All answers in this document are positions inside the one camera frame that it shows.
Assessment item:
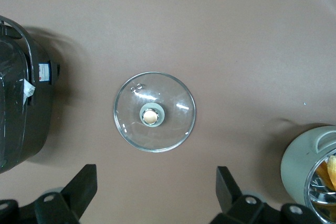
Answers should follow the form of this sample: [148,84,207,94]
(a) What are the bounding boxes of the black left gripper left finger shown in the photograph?
[0,164,98,224]

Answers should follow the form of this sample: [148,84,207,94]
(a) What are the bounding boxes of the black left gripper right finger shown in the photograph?
[211,166,320,224]

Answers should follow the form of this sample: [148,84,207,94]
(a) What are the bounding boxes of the yellow corn cob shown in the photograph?
[316,155,336,191]

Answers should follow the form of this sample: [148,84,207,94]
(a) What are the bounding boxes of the round glass lid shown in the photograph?
[113,71,196,153]

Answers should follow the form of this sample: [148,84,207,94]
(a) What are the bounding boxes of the black rice cooker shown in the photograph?
[0,15,61,175]

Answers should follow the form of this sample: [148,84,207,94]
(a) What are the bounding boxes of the white paper tag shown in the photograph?
[23,79,36,105]

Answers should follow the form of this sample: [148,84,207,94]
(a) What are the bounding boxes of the brown table mat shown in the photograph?
[0,0,336,224]

